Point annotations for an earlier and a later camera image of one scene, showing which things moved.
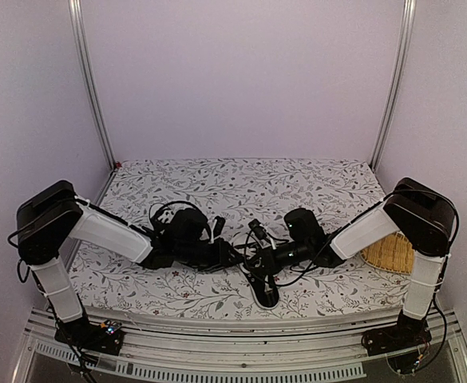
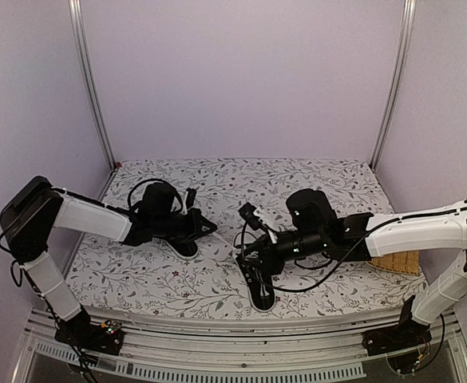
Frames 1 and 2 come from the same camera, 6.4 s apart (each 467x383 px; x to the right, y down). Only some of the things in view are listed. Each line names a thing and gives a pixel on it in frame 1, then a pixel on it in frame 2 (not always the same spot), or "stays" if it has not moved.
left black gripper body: (215, 261) → (185, 230)
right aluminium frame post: (409, 9) stays
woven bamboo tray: (396, 253) stays
